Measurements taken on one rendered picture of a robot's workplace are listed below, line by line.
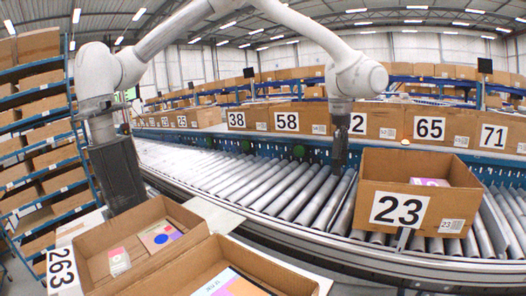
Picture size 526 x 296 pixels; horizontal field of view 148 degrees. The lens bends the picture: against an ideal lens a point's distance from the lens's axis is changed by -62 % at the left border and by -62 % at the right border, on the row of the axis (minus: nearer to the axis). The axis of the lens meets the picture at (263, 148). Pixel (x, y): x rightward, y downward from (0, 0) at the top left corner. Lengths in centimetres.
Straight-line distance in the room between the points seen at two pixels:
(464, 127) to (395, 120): 36
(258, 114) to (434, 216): 109
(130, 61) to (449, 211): 122
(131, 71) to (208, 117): 110
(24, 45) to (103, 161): 149
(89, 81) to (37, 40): 130
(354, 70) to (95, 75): 82
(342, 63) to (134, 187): 83
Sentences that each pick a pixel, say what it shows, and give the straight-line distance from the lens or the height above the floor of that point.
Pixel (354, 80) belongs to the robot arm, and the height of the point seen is 117.
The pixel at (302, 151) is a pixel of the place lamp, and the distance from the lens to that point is 110.
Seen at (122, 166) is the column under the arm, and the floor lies 98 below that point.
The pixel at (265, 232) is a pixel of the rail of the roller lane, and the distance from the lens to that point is 72.
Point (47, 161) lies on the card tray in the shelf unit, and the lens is 188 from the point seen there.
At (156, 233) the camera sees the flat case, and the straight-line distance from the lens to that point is 72.
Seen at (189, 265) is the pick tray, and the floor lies 81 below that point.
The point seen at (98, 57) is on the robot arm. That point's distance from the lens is 82.
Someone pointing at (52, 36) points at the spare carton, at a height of 194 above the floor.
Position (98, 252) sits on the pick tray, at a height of 76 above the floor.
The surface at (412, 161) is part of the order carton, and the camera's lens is 86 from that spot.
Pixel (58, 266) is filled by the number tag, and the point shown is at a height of 86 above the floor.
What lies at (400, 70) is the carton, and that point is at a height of 151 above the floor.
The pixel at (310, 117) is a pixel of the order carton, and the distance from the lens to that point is 111.
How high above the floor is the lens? 117
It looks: 17 degrees down
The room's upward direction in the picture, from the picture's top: 6 degrees counter-clockwise
